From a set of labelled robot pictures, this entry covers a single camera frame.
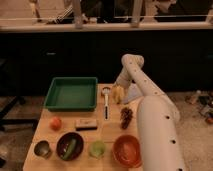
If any yellow banana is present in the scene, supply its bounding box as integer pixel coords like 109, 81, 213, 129
112, 85, 125, 104

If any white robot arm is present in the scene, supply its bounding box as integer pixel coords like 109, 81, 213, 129
115, 54, 187, 171

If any red orange bowl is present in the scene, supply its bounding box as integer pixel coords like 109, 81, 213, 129
112, 135, 142, 168

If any dark maroon bowl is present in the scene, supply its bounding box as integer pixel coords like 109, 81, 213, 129
56, 132, 84, 161

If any grey folded cloth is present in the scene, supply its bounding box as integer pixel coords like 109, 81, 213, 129
123, 83, 142, 104

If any bunch of dark grapes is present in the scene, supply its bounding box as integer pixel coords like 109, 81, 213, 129
121, 107, 133, 129

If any green plastic tray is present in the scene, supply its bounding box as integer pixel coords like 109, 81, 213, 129
44, 77, 98, 112

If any brown wooden block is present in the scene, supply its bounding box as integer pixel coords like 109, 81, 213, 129
75, 119, 98, 131

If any orange peach fruit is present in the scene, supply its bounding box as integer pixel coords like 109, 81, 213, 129
49, 117, 62, 131

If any light green cup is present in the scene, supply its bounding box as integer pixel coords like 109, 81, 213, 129
89, 141, 106, 158

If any green cucumber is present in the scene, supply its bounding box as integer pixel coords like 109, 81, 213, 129
63, 139, 77, 160

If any small metal cup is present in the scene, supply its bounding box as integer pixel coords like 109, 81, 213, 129
34, 140, 52, 159

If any white handled spoon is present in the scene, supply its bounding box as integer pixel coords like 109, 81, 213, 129
102, 87, 111, 120

